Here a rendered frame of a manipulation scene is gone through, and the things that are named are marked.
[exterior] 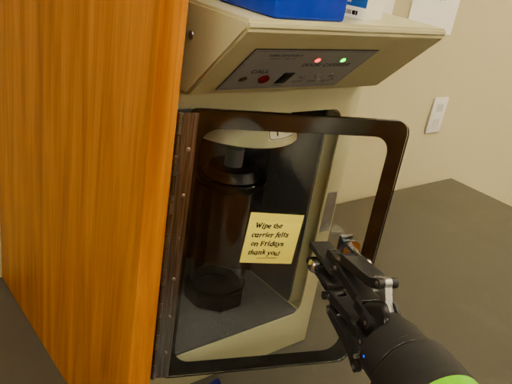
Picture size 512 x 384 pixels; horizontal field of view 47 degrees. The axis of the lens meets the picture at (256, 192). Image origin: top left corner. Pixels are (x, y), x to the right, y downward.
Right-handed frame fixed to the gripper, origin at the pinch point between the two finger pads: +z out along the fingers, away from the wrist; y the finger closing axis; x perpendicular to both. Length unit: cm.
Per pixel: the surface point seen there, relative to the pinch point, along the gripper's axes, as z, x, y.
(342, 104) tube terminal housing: 14.9, -5.1, 17.8
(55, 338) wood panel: 15.1, 33.8, -21.3
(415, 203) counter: 70, -66, -26
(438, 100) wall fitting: 86, -76, 1
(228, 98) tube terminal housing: 7.8, 14.3, 19.5
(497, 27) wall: 94, -95, 23
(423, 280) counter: 32, -44, -26
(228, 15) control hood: -2.7, 18.8, 30.7
